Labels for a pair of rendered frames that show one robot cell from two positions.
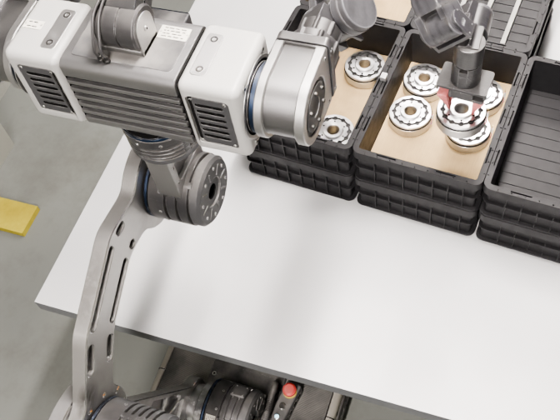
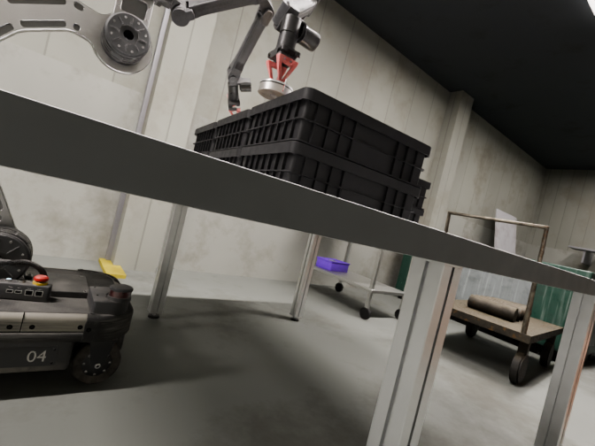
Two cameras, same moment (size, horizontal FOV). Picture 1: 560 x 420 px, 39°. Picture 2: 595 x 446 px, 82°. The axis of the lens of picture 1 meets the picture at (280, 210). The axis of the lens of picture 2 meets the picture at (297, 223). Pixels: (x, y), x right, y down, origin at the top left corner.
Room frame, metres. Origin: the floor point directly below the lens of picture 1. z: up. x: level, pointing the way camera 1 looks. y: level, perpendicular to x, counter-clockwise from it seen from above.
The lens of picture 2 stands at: (0.11, -0.99, 0.67)
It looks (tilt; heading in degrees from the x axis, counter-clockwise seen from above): 1 degrees down; 24
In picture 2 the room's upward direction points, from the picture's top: 14 degrees clockwise
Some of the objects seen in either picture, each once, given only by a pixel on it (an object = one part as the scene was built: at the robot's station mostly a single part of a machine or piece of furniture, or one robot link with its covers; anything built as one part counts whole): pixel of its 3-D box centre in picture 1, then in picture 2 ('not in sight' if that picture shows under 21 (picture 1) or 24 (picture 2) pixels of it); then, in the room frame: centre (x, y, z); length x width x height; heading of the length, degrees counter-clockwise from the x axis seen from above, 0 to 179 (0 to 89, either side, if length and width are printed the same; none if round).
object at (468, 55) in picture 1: (469, 48); (291, 28); (1.00, -0.42, 1.23); 0.07 x 0.06 x 0.07; 151
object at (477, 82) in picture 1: (466, 72); (285, 47); (1.00, -0.42, 1.17); 0.10 x 0.07 x 0.07; 56
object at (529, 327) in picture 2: not in sight; (502, 294); (3.13, -1.44, 0.49); 1.23 x 0.72 x 0.97; 160
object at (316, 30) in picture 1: (312, 49); not in sight; (0.88, -0.11, 1.45); 0.09 x 0.08 x 0.12; 60
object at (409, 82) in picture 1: (424, 79); not in sight; (1.26, -0.42, 0.86); 0.10 x 0.10 x 0.01
